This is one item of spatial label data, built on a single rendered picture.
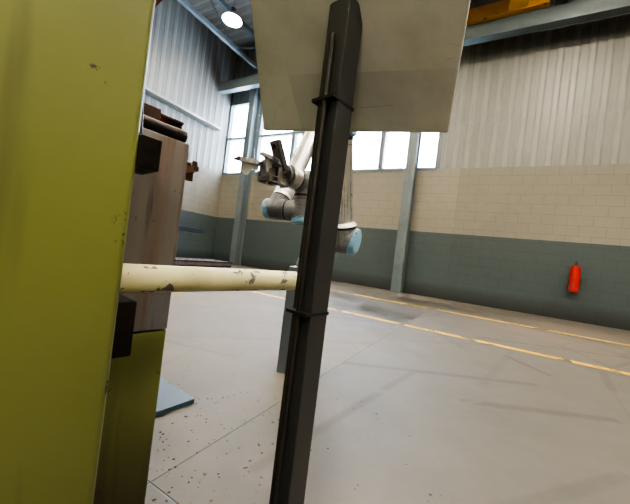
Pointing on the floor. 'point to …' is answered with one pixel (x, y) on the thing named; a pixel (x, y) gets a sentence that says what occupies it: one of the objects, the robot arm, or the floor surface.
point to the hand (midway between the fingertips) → (245, 153)
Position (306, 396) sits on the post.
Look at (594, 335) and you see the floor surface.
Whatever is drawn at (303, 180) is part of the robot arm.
